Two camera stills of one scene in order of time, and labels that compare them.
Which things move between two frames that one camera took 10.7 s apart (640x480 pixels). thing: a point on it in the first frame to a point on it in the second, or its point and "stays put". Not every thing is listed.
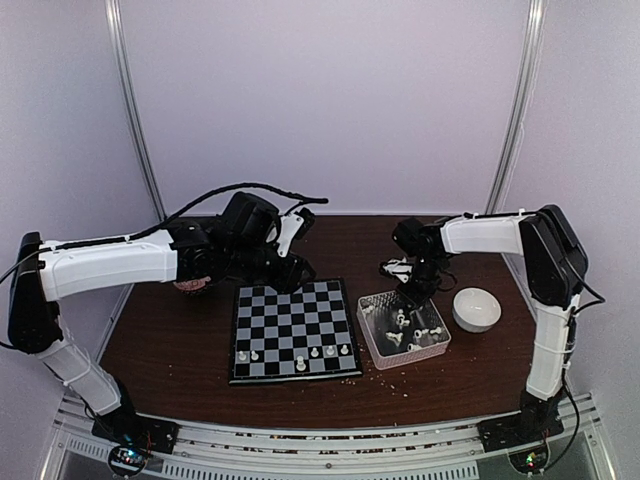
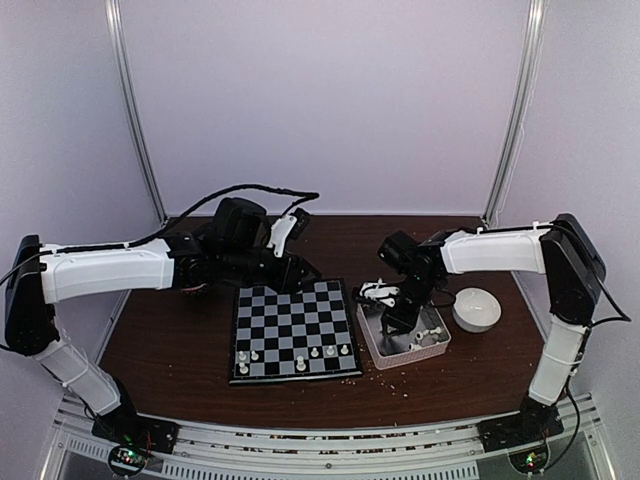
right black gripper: [416, 297] to [392, 318]
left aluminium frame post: [115, 22] stays put
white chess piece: [300, 366] stays put
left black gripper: [287, 282] stays put
